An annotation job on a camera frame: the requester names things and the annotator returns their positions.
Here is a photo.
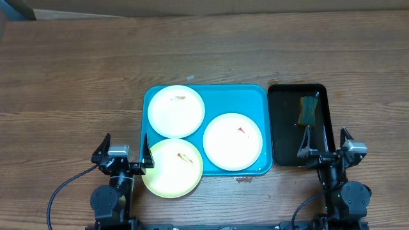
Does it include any yellow green sponge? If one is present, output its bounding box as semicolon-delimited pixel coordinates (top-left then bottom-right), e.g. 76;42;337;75
297;96;318;127

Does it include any black rectangular water tray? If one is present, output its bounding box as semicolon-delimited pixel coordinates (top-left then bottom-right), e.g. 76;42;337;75
268;84;336;167

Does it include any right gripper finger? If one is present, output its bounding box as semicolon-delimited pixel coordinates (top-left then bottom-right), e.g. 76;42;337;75
297;125;313;157
340;127;353;147

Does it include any yellow plate with stain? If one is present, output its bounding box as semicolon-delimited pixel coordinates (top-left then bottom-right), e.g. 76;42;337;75
142;139;203;198

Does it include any small clear tape scrap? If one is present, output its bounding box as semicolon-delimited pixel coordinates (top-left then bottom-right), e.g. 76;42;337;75
186;75;194;81

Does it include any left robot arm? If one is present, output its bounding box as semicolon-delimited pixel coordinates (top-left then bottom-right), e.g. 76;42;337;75
90;134;155;230

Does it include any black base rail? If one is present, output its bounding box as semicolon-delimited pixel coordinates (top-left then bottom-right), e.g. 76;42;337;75
85;220;370;230

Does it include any teal plastic tray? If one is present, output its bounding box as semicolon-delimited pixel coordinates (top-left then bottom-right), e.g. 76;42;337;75
139;84;274;177

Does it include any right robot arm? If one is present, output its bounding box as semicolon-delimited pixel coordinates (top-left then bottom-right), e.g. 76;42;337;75
291;126;372;229

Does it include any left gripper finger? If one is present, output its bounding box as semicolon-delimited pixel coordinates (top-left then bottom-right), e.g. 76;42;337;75
142;134;155;168
91;133;111;164

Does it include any white plate upper left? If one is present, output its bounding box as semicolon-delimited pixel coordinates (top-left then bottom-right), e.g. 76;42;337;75
148;85;205;138

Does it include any white plate with red stain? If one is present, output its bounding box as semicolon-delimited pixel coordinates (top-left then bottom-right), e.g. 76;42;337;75
203;113;263;171

